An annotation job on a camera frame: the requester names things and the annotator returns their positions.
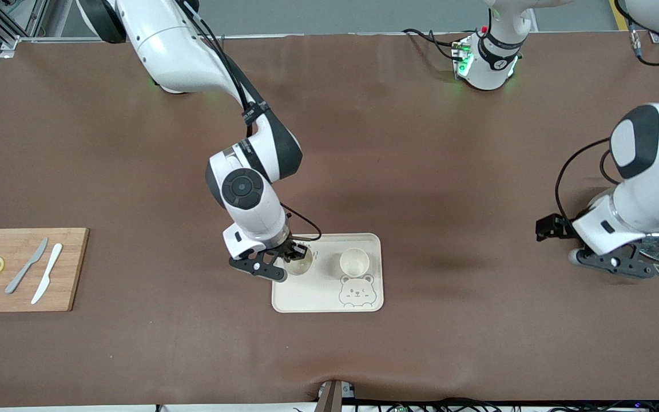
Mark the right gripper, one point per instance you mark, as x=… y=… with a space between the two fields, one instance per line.
x=293 y=248

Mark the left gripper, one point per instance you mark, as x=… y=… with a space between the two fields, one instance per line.
x=558 y=227

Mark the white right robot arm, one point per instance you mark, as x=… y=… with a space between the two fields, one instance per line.
x=175 y=51

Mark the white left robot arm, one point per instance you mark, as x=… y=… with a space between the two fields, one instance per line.
x=655 y=171

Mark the cream tray with bear print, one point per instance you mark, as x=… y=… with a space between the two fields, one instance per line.
x=318 y=294

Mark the white plastic knife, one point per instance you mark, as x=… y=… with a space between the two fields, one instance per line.
x=46 y=274

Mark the grey plastic knife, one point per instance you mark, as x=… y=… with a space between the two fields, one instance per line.
x=26 y=266

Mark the wooden cutting board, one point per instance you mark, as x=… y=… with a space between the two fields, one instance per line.
x=20 y=297

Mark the table edge bracket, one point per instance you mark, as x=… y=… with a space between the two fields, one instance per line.
x=329 y=397

